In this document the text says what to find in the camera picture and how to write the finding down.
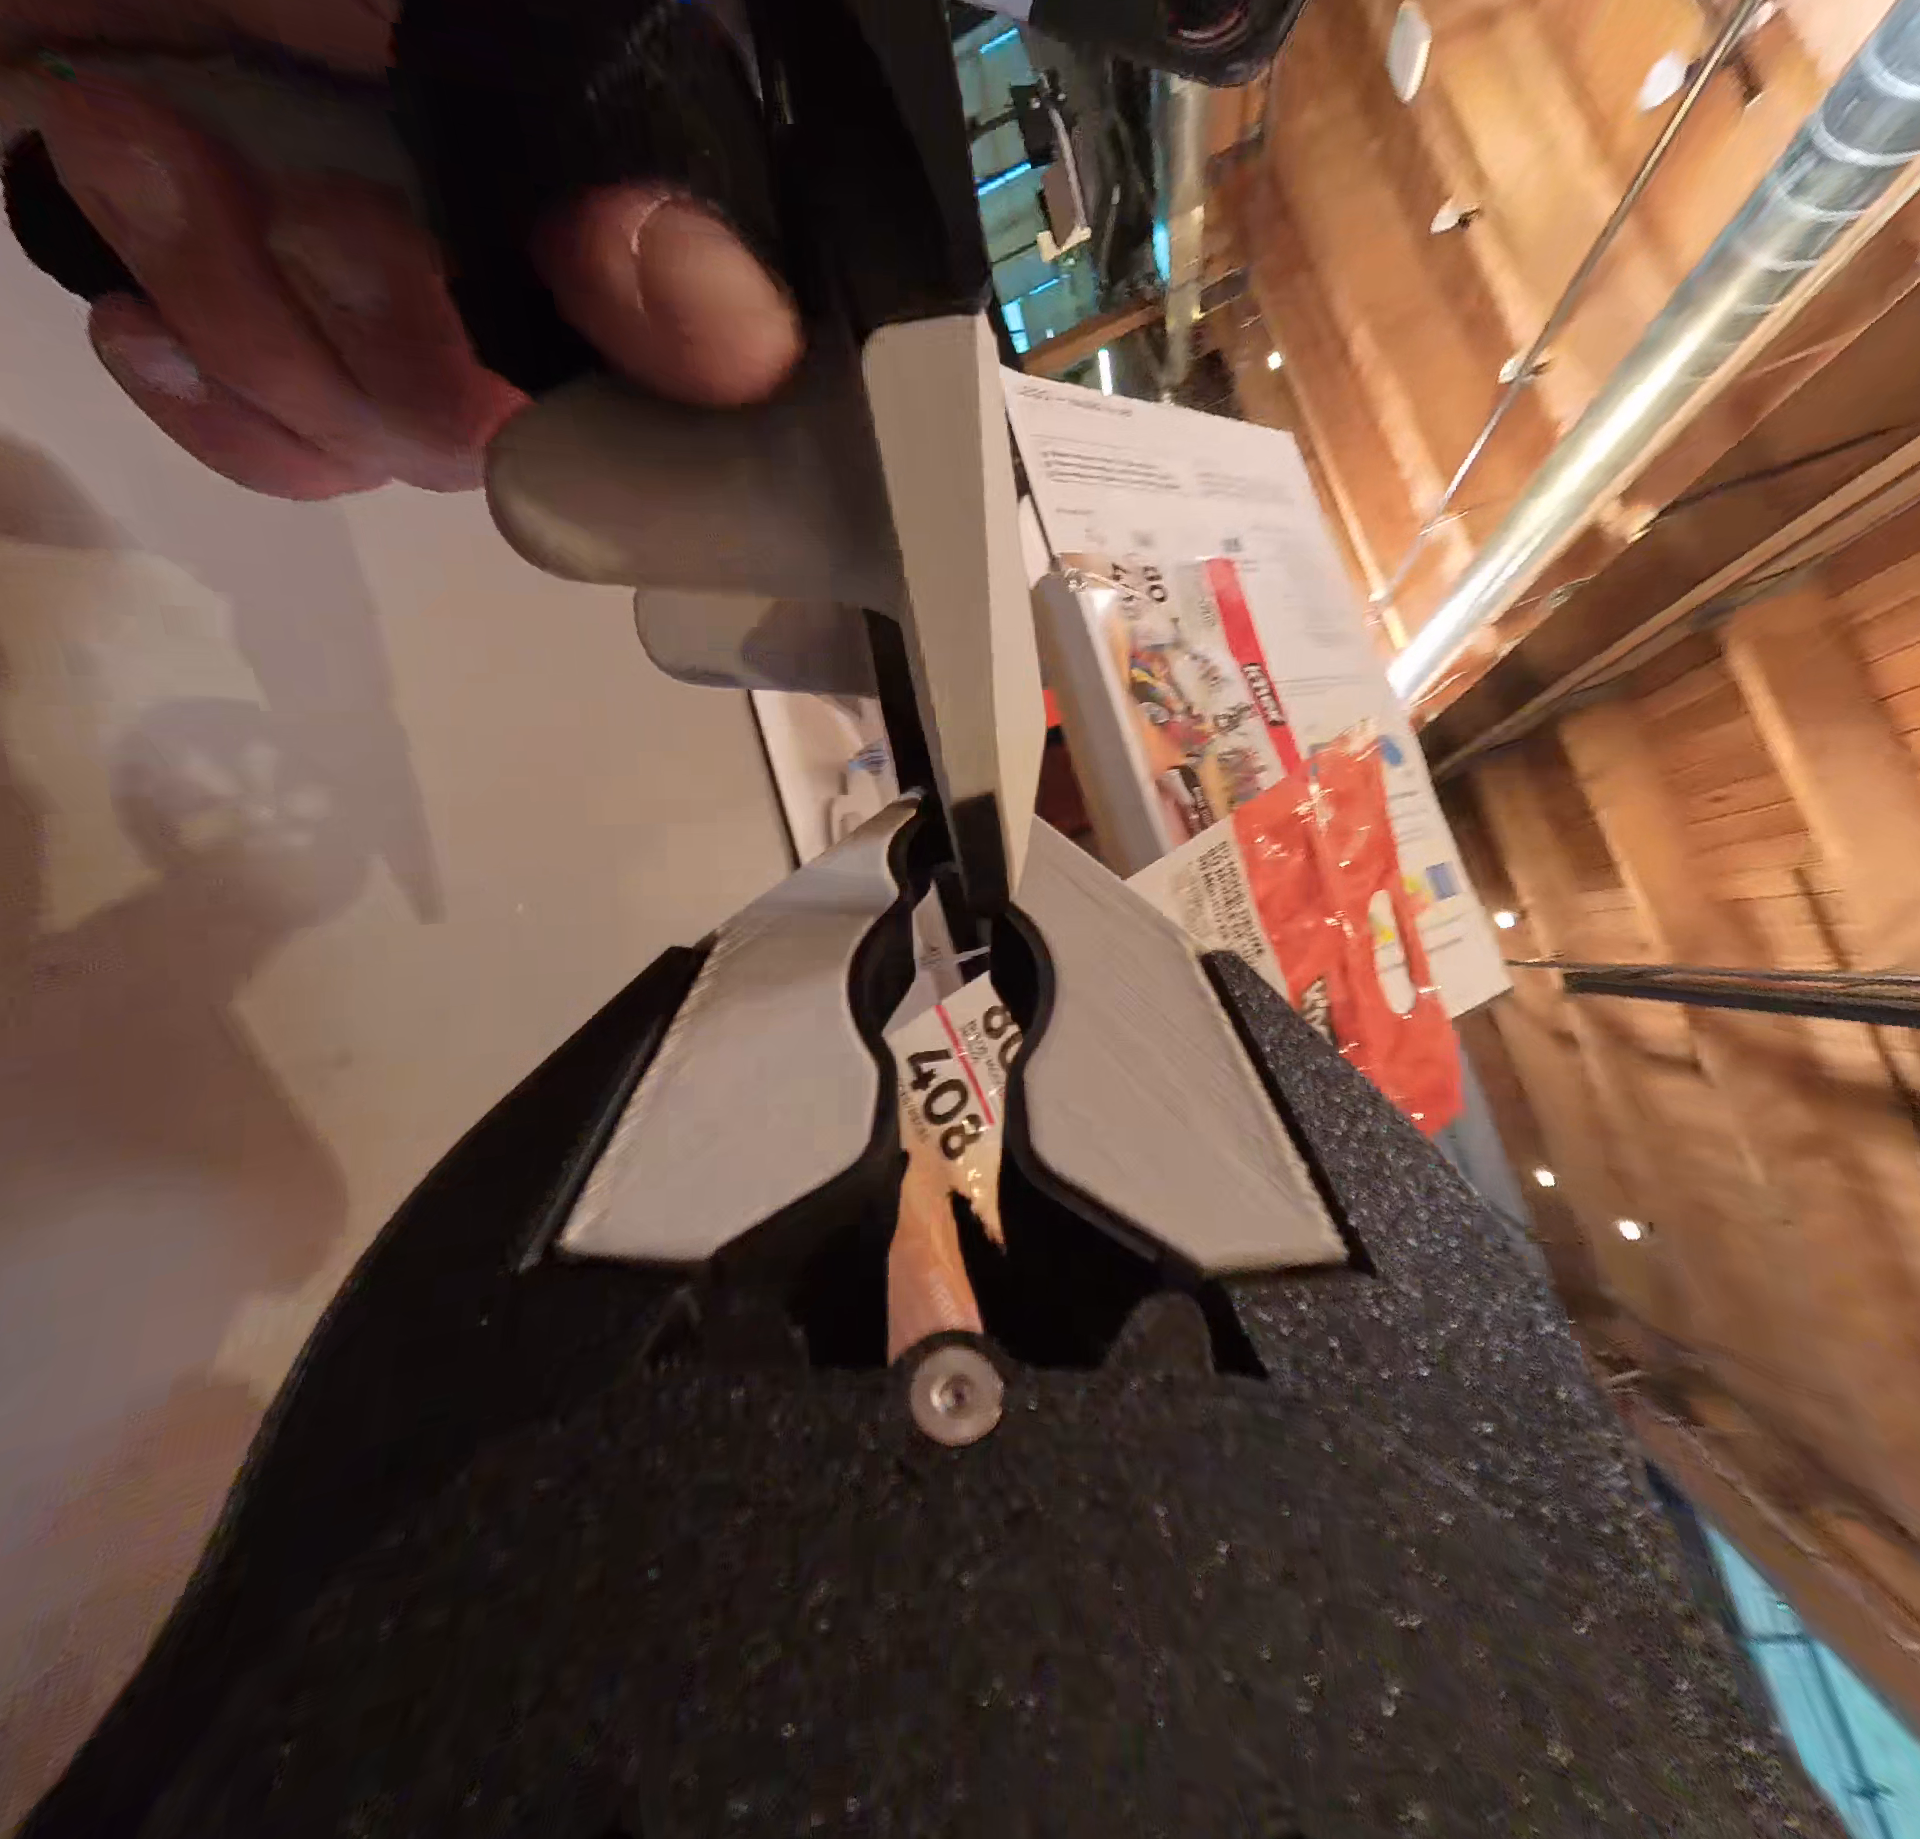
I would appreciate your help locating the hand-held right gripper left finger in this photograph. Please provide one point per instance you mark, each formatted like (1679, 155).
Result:
(736, 1104)

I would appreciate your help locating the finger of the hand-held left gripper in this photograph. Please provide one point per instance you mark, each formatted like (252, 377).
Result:
(960, 549)

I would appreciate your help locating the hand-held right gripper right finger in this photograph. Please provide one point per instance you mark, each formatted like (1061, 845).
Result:
(1170, 1104)

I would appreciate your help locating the person's left hand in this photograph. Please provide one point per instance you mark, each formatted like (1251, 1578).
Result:
(271, 339)

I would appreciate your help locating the printed instruction booklet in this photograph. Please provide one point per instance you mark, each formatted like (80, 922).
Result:
(1170, 669)

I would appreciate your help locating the white instruction sheet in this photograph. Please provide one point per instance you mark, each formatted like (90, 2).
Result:
(1200, 474)

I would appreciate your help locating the white rounded board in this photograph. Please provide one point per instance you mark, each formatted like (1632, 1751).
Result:
(818, 760)

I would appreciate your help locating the red printed plastic bag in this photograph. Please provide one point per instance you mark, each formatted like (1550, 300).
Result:
(1350, 894)

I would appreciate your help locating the silver ventilation duct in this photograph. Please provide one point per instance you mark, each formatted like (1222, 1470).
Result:
(1650, 370)

